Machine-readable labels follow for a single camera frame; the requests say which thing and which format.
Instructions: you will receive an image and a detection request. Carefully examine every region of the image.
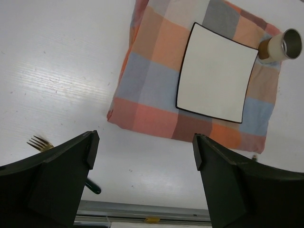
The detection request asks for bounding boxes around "square white plate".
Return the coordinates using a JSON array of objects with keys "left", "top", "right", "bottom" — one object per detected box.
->
[{"left": 175, "top": 22, "right": 258, "bottom": 124}]

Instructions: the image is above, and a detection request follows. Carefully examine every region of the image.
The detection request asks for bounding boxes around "aluminium rail front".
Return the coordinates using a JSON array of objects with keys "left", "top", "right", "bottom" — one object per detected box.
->
[{"left": 74, "top": 200, "right": 211, "bottom": 227}]

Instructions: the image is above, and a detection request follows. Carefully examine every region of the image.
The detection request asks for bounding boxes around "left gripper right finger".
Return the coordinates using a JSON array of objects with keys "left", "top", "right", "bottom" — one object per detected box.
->
[{"left": 192, "top": 134, "right": 304, "bottom": 228}]

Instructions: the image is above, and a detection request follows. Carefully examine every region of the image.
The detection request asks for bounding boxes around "metal cup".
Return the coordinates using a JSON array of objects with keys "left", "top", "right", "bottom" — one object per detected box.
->
[{"left": 258, "top": 28, "right": 303, "bottom": 64}]

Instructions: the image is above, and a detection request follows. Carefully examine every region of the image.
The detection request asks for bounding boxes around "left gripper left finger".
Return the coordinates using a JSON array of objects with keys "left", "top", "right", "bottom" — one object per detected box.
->
[{"left": 0, "top": 131, "right": 99, "bottom": 228}]

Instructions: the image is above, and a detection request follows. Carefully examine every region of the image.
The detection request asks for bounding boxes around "checkered orange blue cloth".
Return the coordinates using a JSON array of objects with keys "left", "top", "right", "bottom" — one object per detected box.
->
[{"left": 107, "top": 0, "right": 281, "bottom": 153}]

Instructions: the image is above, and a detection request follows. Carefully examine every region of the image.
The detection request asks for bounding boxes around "gold fork green handle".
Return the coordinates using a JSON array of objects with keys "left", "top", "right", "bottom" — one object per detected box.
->
[{"left": 27, "top": 136, "right": 102, "bottom": 195}]

